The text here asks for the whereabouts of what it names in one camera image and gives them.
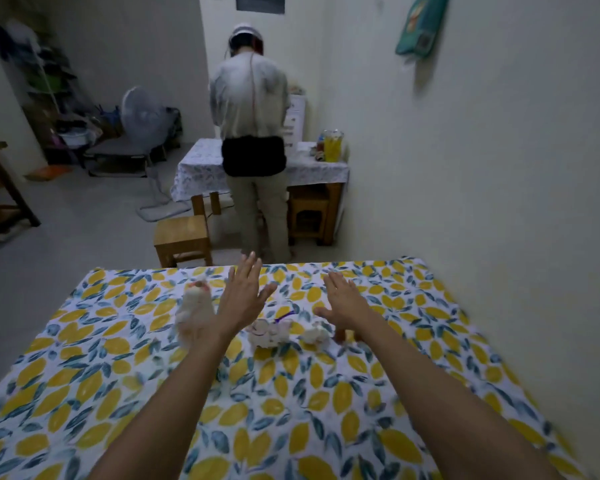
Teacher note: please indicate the person's left hand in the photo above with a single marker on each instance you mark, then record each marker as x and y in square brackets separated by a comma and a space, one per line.
[242, 299]

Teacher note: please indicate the person's right hand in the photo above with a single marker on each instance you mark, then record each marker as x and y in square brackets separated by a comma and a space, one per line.
[347, 307]

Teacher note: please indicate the person's left little finger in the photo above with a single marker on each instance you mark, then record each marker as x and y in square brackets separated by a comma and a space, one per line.
[230, 280]

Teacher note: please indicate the person's left middle finger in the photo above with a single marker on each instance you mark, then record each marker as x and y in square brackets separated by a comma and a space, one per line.
[250, 267]

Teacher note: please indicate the person's right thumb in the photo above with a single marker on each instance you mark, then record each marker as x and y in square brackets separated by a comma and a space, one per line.
[325, 313]

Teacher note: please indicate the person's left thumb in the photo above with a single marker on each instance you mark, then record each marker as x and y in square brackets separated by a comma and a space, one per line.
[270, 294]

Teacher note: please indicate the person's right forearm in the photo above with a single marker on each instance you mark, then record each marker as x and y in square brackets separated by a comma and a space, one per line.
[445, 409]

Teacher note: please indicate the person's left forearm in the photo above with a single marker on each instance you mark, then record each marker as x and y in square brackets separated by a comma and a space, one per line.
[175, 409]

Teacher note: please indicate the small white plush toy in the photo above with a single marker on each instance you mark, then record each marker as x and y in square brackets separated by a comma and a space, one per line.
[315, 335]

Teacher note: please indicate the white plush toy purple ribbon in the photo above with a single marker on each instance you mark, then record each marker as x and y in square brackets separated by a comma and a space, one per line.
[270, 332]

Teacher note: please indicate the large white plush toy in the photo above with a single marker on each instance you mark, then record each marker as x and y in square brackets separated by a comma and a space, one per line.
[195, 314]

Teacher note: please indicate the light wooden stool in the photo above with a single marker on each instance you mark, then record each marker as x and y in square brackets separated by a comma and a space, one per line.
[182, 239]

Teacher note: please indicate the dark wooden stool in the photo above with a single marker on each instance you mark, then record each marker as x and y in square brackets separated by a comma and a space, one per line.
[307, 214]

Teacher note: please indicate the wooden table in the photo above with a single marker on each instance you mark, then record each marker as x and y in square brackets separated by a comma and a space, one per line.
[330, 209]

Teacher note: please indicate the lemon print tablecloth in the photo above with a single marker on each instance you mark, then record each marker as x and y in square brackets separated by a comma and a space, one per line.
[260, 394]

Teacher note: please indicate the white patterned tablecloth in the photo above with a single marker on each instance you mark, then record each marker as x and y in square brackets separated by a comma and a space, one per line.
[205, 167]

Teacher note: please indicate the yellow plastic jar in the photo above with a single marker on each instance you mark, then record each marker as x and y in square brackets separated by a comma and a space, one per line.
[333, 145]

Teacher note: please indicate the white paper box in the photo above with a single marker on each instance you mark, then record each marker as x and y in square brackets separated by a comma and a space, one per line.
[295, 119]

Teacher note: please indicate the white standing fan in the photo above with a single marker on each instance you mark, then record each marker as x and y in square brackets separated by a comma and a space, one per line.
[145, 139]

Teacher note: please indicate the grey folding cot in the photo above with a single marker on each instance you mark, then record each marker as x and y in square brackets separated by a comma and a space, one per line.
[117, 152]

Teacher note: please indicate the orange floor mat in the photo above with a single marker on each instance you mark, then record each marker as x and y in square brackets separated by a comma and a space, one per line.
[47, 172]

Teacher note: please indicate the white cap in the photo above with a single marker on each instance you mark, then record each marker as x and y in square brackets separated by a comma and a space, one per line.
[245, 30]

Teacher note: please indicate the dark wooden bench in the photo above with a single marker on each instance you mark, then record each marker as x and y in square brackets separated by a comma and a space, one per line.
[2, 194]

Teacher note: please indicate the cluttered storage rack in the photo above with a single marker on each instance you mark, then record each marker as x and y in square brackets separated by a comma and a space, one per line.
[45, 89]

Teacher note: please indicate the teal hanging bag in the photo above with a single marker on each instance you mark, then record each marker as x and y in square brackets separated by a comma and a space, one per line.
[422, 24]

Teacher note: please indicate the dark wall frame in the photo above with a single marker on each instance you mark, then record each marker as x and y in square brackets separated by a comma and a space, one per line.
[260, 3]

